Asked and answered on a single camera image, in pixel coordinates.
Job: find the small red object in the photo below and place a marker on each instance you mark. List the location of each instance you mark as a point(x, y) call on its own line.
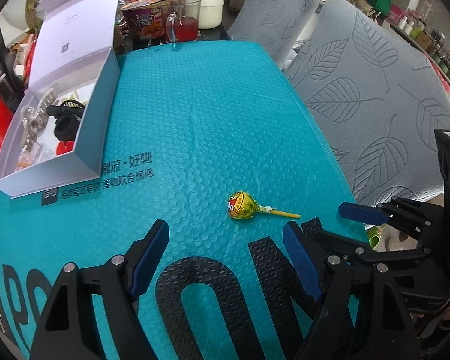
point(64, 147)

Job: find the white cardboard box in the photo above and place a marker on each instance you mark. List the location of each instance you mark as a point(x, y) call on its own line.
point(71, 18)

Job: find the brown patterned hair clip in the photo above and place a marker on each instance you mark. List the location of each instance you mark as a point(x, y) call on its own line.
point(35, 133)

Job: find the yellow lollipop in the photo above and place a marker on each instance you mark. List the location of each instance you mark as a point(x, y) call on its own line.
point(240, 206)

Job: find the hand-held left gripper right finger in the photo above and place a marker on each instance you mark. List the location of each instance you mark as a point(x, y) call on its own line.
point(300, 266)

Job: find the transparent hair claw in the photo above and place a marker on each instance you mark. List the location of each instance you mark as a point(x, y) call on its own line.
point(37, 107)

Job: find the black hair claw clip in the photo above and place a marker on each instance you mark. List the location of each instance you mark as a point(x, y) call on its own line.
point(65, 109)

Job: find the woven straw fan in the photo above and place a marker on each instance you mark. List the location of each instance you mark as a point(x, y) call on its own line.
point(39, 3)

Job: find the large grey leaf-pattern cushion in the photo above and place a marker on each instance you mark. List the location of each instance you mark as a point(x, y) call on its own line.
point(360, 82)

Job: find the purple instant noodle cup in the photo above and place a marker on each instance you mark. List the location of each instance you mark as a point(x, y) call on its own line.
point(146, 22)

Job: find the glass mug with red drink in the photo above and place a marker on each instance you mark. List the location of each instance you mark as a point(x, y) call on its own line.
point(183, 30)

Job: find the small grey leaf-pattern cushion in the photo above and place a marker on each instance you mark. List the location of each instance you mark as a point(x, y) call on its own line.
point(277, 11)

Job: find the row of packaged boxes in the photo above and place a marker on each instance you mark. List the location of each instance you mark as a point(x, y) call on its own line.
point(0, 63)

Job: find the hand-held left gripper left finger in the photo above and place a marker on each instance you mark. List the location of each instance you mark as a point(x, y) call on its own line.
point(146, 266)

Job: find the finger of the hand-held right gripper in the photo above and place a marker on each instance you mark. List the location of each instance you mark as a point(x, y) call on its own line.
point(345, 245)
point(360, 213)

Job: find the teal bubble mailer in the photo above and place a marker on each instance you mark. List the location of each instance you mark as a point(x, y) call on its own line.
point(210, 120)

